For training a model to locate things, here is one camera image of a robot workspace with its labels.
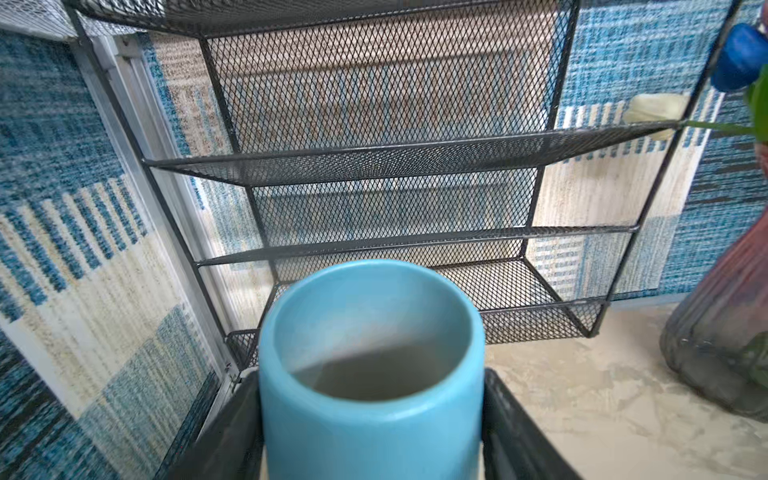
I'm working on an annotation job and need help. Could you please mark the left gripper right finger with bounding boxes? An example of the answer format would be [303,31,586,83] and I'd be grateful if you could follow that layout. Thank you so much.
[481,368,581,480]

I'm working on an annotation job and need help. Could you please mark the teal ceramic vase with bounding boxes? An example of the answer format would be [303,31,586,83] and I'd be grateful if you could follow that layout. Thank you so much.
[259,260,485,479]

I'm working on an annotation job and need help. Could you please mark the pink ribbed glass vase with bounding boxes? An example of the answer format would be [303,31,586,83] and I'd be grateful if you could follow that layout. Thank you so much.
[659,213,767,423]

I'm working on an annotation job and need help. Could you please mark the white artificial tulip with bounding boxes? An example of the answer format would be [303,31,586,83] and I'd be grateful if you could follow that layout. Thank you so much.
[622,93,754,136]

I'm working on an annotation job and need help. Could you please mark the black wire shelf rack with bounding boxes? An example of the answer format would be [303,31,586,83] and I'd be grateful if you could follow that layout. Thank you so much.
[64,1,758,369]

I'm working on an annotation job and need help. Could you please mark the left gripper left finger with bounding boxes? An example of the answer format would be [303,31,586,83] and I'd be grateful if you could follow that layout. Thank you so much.
[166,371,264,479]

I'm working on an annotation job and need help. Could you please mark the blue artificial tulip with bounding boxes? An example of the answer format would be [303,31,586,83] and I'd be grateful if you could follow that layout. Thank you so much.
[710,23,767,93]

